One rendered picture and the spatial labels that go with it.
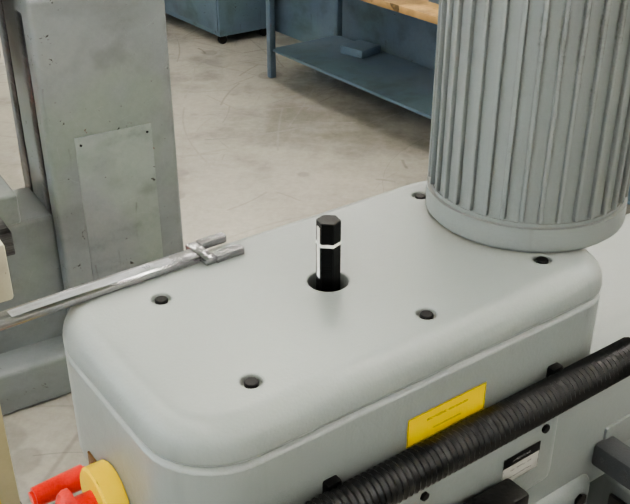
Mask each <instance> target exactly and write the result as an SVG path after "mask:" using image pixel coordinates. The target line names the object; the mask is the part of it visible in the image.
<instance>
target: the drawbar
mask: <svg viewBox="0 0 630 504"><path fill-rule="evenodd" d="M317 226H318V227H319V228H320V244H321V245H331V246H333V245H335V244H337V243H338V242H340V241H341V220H340V219H339V218H338V217H337V216H336V215H322V216H321V217H319V218H317V219H316V240H317ZM340 259H341V244H340V245H339V246H337V247H336V248H334V249H329V248H320V279H319V277H318V276H317V243H316V290H318V291H323V292H334V291H339V290H340Z"/></svg>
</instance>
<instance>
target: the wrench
mask: <svg viewBox="0 0 630 504"><path fill-rule="evenodd" d="M225 242H226V234H224V233H223V232H219V233H216V234H213V235H210V236H207V237H204V238H201V239H198V240H195V242H191V243H188V244H186V245H185V249H186V250H184V251H181V252H178V253H175V254H172V255H169V256H166V257H163V258H160V259H157V260H154V261H151V262H148V263H145V264H142V265H139V266H136V267H133V268H130V269H127V270H124V271H121V272H118V273H115V274H112V275H109V276H106V277H103V278H100V279H97V280H94V281H91V282H88V283H85V284H82V285H79V286H76V287H73V288H70V289H67V290H64V291H61V292H58V293H55V294H52V295H49V296H46V297H43V298H40V299H37V300H34V301H31V302H28V303H25V304H22V305H19V306H16V307H13V308H10V309H7V310H4V311H1V312H0V331H1V330H4V329H7V328H10V327H13V326H16V325H19V324H22V323H25V322H27V321H30V320H33V319H36V318H39V317H42V316H45V315H48V314H51V313H54V312H57V311H60V310H62V309H65V308H68V307H71V306H74V305H77V304H80V303H83V302H86V301H89V300H92V299H94V298H97V297H100V296H103V295H106V294H109V293H112V292H115V291H118V290H121V289H124V288H126V287H129V286H132V285H135V284H138V283H141V282H144V281H147V280H150V279H153V278H156V277H158V276H161V275H164V274H167V273H170V272H173V271H176V270H179V269H182V268H185V267H188V266H190V265H193V264H196V263H199V262H200V261H201V262H202V263H203V264H205V265H207V266H208V265H211V264H214V263H216V262H217V263H219V262H222V261H225V260H228V259H231V258H234V257H237V256H239V255H242V254H244V247H243V246H242V245H240V244H234V245H231V246H229V247H226V248H223V249H220V250H217V251H214V252H212V253H210V252H209V251H208V250H206V249H208V248H211V247H214V246H217V245H220V244H223V243H225Z"/></svg>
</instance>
